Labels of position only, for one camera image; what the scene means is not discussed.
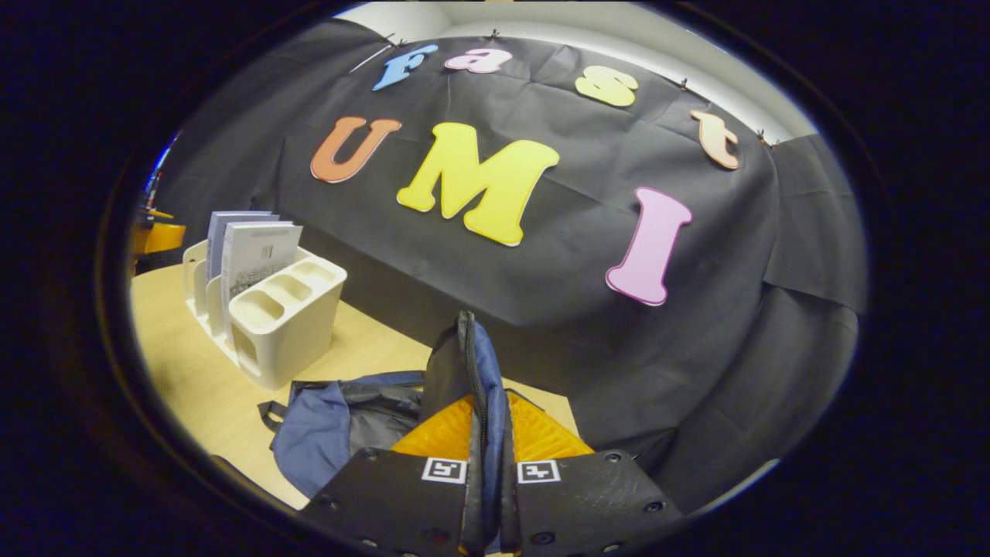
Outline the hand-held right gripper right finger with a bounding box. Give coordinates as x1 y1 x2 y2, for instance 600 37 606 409
503 389 686 557

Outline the blue schoolbag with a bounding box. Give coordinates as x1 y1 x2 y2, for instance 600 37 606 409
259 311 519 556

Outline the white book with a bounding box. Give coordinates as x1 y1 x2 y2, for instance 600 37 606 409
220 220 305 349

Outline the black backdrop cloth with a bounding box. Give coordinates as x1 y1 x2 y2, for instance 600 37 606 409
139 19 869 515

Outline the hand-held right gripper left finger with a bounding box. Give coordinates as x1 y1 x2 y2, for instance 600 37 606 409
298 393 476 557

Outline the white bookshelf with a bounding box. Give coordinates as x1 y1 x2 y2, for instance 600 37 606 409
182 239 348 391

